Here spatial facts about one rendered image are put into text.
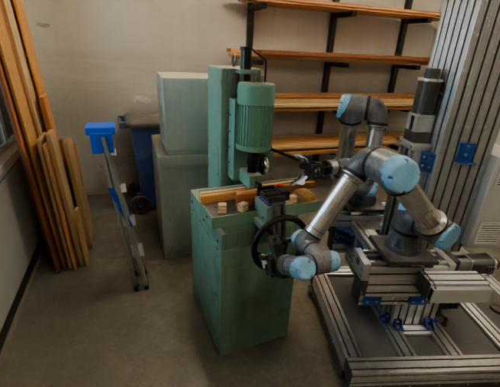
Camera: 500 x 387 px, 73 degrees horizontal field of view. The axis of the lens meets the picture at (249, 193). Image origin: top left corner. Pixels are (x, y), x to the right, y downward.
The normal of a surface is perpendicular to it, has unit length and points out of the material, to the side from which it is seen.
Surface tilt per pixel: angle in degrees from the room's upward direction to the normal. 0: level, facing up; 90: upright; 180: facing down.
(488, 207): 90
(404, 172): 85
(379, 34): 90
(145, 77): 90
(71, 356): 0
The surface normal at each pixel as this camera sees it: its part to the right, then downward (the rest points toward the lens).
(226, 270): 0.40, 0.39
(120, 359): 0.04, -0.91
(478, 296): 0.07, 0.40
